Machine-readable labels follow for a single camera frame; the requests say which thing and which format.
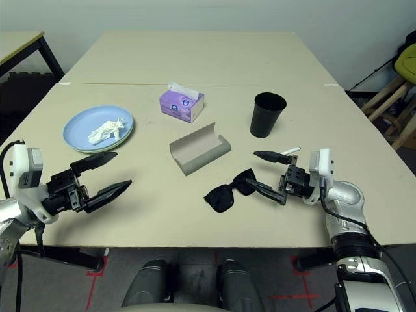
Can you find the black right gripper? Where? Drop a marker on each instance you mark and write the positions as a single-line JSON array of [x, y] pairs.
[[297, 185]]

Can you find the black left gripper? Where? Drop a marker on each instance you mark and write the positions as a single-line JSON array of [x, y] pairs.
[[65, 191]]

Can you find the white tissue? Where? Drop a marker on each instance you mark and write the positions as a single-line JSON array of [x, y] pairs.
[[104, 131]]

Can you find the black sunglasses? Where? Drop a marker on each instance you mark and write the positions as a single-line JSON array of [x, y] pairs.
[[221, 198]]

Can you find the blue plastic plate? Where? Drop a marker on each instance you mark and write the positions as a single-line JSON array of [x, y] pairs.
[[81, 126]]

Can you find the grey glasses case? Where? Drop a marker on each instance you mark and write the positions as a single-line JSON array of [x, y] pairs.
[[195, 152]]

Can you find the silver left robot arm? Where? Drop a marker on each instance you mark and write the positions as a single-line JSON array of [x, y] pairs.
[[9, 211]]

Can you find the green plastic plate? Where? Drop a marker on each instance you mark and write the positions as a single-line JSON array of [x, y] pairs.
[[100, 152]]

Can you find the white marker black cap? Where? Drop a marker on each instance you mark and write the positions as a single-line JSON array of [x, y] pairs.
[[291, 151]]

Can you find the black plastic cup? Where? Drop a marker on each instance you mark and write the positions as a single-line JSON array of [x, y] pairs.
[[265, 120]]

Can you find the black table foot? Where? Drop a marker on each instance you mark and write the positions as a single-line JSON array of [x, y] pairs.
[[74, 258], [315, 260]]

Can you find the red floor tape mark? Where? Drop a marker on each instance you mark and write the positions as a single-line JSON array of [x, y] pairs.
[[297, 263], [94, 276]]

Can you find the purple tissue box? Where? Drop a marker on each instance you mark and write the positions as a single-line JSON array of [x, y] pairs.
[[175, 104]]

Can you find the grey robot right leg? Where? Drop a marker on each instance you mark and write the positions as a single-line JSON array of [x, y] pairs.
[[240, 282]]

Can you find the grey robot leg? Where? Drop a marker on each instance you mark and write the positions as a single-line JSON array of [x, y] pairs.
[[146, 282], [240, 282]]

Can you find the grey robot left leg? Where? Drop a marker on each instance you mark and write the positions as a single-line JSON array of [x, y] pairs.
[[146, 282]]

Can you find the black foam floor mats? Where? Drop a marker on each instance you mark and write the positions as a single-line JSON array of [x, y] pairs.
[[19, 94]]

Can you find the red floor tape cross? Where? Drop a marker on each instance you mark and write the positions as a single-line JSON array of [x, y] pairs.
[[292, 296]]

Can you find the wooden stool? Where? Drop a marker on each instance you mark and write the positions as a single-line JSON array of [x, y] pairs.
[[390, 104]]

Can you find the black stand pole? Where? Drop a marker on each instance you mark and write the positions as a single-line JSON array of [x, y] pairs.
[[373, 73]]

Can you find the beige robot torso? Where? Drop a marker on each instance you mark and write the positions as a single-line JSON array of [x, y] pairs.
[[169, 308]]

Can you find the yellow-green seat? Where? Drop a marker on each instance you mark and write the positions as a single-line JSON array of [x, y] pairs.
[[408, 61]]

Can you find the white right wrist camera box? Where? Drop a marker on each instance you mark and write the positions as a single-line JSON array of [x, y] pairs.
[[321, 165]]

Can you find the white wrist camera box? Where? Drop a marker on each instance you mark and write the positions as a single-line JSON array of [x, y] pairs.
[[22, 162], [321, 165]]

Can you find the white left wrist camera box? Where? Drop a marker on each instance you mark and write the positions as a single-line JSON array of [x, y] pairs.
[[22, 162]]

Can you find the beige side table black frame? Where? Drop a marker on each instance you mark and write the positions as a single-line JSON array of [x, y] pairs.
[[16, 45]]

